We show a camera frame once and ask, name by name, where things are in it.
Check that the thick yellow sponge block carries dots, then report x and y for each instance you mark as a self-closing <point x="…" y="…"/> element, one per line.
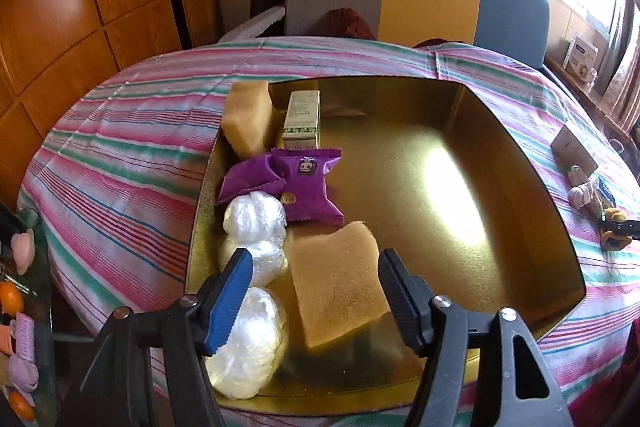
<point x="247" y="119"/>

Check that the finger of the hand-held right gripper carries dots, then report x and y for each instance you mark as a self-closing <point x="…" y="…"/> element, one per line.
<point x="622" y="228"/>

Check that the red garment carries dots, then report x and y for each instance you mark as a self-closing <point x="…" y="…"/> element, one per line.
<point x="636" y="347"/>

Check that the white pillow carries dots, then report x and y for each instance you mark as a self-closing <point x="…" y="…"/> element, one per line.
<point x="255" y="24"/>

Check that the blue and white small packet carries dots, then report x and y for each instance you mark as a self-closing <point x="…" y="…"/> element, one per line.
<point x="602" y="189"/>

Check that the orange spiral toy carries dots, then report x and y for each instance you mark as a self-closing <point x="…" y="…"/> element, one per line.
<point x="4" y="339"/>

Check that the green and white small box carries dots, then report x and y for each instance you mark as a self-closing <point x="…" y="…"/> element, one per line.
<point x="301" y="119"/>

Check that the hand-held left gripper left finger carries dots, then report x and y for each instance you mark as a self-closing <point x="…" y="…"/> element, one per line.
<point x="232" y="297"/>

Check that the striped side curtain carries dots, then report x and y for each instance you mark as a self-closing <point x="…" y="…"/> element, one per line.
<point x="625" y="57"/>

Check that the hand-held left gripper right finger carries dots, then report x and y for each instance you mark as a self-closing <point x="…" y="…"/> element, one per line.
<point x="400" y="302"/>

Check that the wooden wardrobe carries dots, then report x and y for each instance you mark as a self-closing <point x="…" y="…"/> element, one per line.
<point x="90" y="7"/>

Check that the white carton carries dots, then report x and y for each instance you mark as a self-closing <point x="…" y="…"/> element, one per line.
<point x="580" y="53"/>

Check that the purple snack packet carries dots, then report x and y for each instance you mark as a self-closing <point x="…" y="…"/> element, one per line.
<point x="310" y="184"/>
<point x="247" y="179"/>

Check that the pink hair roller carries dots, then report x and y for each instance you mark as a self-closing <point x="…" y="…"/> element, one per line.
<point x="25" y="342"/>

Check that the yellow sponge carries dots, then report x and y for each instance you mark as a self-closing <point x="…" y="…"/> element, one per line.
<point x="335" y="282"/>

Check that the beige flat box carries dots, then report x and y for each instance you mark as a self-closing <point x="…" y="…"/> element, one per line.
<point x="575" y="146"/>

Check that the orange ball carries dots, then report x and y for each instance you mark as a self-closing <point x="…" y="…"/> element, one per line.
<point x="10" y="297"/>
<point x="22" y="405"/>

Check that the pink round toy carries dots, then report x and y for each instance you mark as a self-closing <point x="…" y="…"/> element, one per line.
<point x="22" y="247"/>

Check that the gold hexagonal tray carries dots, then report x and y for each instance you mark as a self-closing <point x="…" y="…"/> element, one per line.
<point x="440" y="207"/>

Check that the striped bed sheet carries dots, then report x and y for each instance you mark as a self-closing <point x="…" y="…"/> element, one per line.
<point x="125" y="157"/>

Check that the dark red cloth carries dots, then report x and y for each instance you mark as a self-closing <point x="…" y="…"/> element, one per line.
<point x="347" y="24"/>

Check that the yellow brown round item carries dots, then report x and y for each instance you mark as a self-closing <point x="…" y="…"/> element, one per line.
<point x="612" y="213"/>

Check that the pink flower toy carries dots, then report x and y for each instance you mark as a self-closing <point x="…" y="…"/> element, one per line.
<point x="22" y="374"/>

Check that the large white plastic bag ball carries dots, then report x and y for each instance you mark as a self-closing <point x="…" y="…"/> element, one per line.
<point x="255" y="347"/>

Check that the pinkish white plastic bag ball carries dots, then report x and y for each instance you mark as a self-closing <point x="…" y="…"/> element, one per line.
<point x="580" y="196"/>

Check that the wooden side shelf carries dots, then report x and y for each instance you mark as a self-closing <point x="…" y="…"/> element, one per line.
<point x="590" y="107"/>

